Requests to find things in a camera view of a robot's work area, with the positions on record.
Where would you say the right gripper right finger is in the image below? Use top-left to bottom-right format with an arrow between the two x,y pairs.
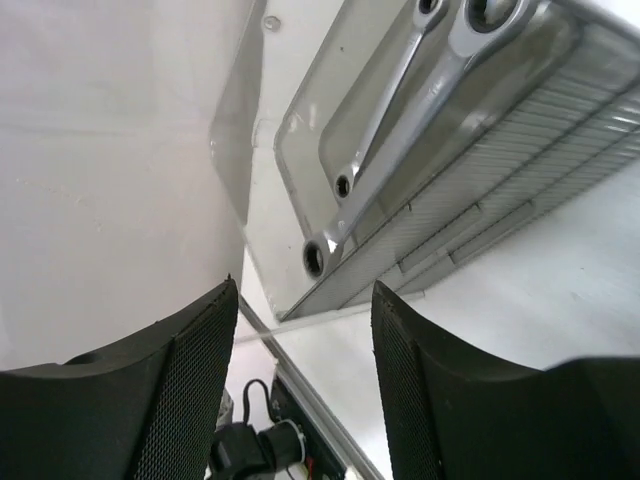
371,282 -> 639,479

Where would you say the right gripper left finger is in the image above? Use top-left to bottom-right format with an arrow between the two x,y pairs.
1,279 -> 238,479

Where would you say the small ratchet wrench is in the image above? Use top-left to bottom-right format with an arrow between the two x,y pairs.
333,1 -> 450,203

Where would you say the clear plastic drawer organizer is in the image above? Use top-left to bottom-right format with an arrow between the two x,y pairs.
210,1 -> 639,321

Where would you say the large ratchet wrench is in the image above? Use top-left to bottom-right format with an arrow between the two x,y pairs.
303,0 -> 536,280

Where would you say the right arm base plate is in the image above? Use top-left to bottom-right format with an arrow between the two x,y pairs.
205,373 -> 347,479

